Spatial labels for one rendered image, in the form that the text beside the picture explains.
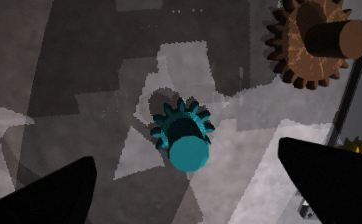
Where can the brown gear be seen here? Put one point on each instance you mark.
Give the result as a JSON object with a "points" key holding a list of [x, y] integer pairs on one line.
{"points": [[313, 38]]}

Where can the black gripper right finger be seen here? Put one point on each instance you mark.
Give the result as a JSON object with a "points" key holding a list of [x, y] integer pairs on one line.
{"points": [[329, 179]]}

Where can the yellow gear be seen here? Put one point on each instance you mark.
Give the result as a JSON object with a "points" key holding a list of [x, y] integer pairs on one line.
{"points": [[353, 147]]}

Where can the dark teal gear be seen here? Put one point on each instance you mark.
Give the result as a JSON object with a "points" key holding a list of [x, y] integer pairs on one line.
{"points": [[182, 131]]}

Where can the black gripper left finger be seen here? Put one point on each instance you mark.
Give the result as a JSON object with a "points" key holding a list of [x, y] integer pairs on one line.
{"points": [[62, 197]]}

